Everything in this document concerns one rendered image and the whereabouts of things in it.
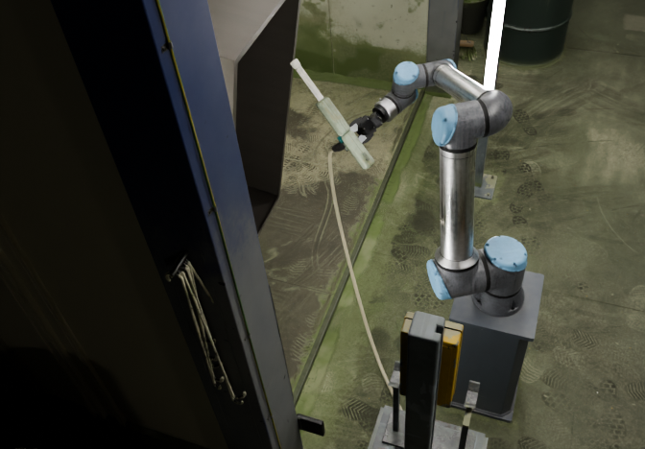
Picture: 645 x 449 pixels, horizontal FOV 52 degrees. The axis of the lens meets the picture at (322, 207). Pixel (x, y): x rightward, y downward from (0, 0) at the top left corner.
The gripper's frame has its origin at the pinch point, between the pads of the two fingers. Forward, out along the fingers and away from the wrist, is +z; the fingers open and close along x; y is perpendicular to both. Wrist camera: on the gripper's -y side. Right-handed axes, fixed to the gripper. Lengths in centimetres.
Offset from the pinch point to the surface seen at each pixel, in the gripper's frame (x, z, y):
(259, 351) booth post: -23, 79, -55
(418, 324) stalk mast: -21, 59, -120
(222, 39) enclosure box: 53, 27, -36
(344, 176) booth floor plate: -30, -39, 131
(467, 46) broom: -22, -189, 172
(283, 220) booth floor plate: -26, 8, 123
